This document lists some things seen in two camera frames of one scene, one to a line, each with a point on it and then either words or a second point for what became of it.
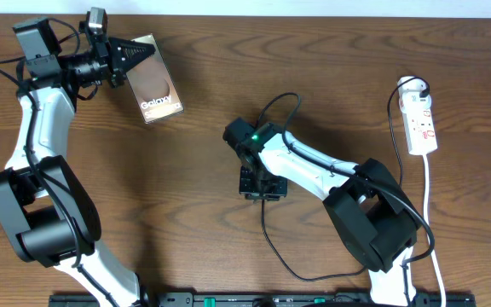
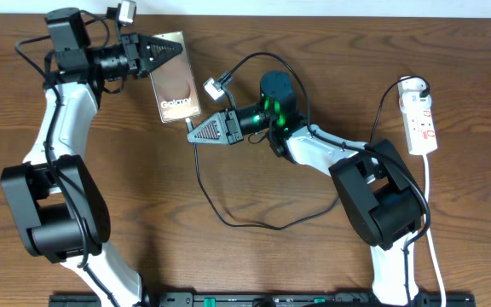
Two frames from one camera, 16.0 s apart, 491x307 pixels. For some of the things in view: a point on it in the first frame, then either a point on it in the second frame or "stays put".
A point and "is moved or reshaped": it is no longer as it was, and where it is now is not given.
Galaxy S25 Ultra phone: [153, 86] is moved or reshaped
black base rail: [271, 299] stays put
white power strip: [420, 129] stays put
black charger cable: [399, 180] -> [320, 210]
